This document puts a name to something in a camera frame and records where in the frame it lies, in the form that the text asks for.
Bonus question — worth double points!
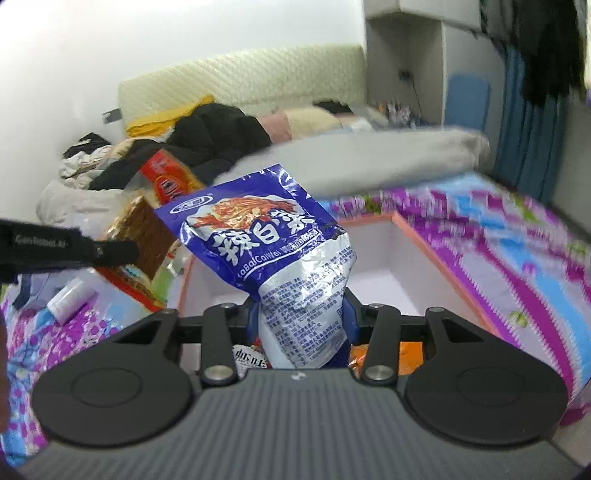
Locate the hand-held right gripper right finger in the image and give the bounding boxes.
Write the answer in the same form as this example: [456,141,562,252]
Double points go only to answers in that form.
[344,288,491,385]

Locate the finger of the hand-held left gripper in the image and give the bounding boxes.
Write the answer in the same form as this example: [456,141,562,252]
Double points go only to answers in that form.
[92,240,140,269]

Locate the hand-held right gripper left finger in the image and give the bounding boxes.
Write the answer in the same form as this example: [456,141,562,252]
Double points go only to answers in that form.
[111,298,260,387]

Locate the large red clear snack packet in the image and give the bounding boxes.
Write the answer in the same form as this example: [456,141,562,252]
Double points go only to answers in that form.
[99,148,209,311]

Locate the blue snack packet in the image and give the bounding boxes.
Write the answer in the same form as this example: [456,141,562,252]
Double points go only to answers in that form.
[152,164,358,370]

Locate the pink cardboard box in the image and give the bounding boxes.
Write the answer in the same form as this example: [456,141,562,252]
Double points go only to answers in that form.
[178,210,504,370]

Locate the white and red snack packet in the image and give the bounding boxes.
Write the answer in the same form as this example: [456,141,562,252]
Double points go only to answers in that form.
[233,344,267,371]

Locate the white plastic bottle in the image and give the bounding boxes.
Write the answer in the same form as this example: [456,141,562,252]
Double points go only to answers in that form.
[46,278,96,322]

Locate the orange snack packet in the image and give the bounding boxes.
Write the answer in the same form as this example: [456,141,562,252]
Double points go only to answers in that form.
[348,342,428,376]

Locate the pile of mixed clothes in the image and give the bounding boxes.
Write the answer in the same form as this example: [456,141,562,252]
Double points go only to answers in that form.
[59,133,126,188]

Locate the yellow cloth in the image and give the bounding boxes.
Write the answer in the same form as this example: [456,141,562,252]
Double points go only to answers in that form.
[127,95,216,138]

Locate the black jacket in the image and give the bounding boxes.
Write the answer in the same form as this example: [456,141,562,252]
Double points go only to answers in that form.
[90,102,273,191]

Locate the grey blanket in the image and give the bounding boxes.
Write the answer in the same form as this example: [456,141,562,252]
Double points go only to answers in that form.
[37,127,491,228]

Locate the pink pillow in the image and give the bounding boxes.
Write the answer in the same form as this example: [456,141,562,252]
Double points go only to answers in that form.
[257,111,293,142]

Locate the cream pillow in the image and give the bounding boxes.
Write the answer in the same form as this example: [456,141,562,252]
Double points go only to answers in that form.
[284,107,343,138]

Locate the group of small bottles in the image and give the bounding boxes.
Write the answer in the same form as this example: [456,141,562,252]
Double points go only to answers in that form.
[376,99,431,128]

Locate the cream quilted headboard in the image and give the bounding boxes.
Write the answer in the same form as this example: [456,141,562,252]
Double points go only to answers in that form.
[117,44,368,136]

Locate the blue chair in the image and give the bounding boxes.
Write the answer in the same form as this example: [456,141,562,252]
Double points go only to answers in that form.
[448,74,491,134]

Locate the blue curtain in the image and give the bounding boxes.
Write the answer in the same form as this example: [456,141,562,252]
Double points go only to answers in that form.
[492,41,591,208]

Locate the white desk cabinet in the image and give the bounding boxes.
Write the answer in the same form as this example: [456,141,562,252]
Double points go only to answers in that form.
[365,0,509,126]

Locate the dark hanging clothes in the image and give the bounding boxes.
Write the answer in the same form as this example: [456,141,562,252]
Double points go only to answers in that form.
[480,0,588,108]

